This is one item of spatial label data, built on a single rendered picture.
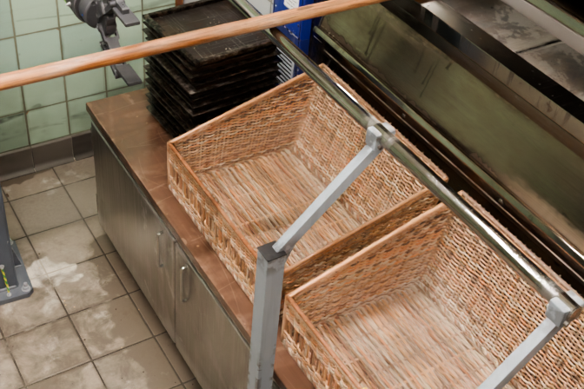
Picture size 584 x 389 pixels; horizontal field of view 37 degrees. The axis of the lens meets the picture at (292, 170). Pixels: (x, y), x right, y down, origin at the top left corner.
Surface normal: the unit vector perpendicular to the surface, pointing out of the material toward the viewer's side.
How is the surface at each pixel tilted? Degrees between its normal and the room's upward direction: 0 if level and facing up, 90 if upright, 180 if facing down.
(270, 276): 90
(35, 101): 90
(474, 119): 70
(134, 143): 0
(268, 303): 90
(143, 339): 0
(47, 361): 0
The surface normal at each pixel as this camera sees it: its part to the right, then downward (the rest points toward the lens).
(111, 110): 0.08, -0.78
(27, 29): 0.52, 0.57
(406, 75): -0.77, -0.01
